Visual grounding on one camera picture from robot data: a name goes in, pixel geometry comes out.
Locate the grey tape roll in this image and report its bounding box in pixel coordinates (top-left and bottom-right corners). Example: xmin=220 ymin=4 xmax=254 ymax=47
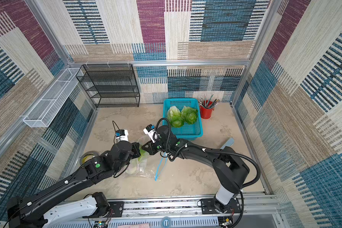
xmin=79 ymin=151 xmax=99 ymax=165

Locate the pink-zip dotted bag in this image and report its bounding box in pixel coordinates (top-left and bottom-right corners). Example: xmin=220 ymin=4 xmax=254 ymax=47
xmin=125 ymin=135 xmax=156 ymax=179

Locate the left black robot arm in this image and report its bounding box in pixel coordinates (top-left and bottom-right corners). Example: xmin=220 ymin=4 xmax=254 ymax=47
xmin=6 ymin=141 xmax=141 ymax=228

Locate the black wire shelf rack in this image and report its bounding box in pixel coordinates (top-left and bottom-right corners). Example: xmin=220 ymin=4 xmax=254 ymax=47
xmin=76 ymin=64 xmax=140 ymax=108

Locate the red pen cup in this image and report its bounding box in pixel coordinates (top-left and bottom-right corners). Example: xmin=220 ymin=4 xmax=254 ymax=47
xmin=199 ymin=102 xmax=214 ymax=119

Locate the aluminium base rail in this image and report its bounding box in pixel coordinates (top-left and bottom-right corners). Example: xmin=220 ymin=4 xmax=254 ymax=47
xmin=45 ymin=195 xmax=291 ymax=228

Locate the teal plastic basket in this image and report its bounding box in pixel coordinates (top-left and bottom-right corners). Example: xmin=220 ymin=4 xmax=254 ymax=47
xmin=163 ymin=98 xmax=203 ymax=141

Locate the chinese cabbage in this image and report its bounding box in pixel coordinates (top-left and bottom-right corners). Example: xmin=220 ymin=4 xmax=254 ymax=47
xmin=167 ymin=106 xmax=184 ymax=128
xmin=181 ymin=106 xmax=198 ymax=124

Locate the blue-zip clear bag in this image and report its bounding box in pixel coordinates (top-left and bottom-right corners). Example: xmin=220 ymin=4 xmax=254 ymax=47
xmin=125 ymin=153 xmax=169 ymax=182

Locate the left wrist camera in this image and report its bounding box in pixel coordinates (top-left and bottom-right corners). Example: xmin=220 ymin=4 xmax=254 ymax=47
xmin=115 ymin=129 xmax=129 ymax=143

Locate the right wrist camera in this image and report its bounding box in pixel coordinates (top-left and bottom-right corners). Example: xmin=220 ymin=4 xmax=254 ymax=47
xmin=143 ymin=124 xmax=159 ymax=143

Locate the white wire mesh tray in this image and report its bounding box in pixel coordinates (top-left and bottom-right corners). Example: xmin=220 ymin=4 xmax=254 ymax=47
xmin=23 ymin=68 xmax=79 ymax=128

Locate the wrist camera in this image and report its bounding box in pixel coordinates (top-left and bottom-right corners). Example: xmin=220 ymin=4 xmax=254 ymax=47
xmin=115 ymin=129 xmax=129 ymax=143
xmin=143 ymin=124 xmax=159 ymax=143

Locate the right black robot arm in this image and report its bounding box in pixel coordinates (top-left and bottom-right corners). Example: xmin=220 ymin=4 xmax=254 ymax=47
xmin=142 ymin=123 xmax=261 ymax=213

